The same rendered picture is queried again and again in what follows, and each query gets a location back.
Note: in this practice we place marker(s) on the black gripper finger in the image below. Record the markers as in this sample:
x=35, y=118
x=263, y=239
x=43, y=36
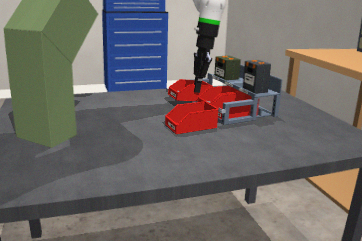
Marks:
x=196, y=64
x=202, y=71

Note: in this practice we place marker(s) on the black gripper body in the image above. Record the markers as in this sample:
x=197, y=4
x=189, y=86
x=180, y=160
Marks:
x=206, y=44

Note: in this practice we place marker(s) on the dark grey case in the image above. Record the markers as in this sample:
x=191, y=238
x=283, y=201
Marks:
x=256, y=77

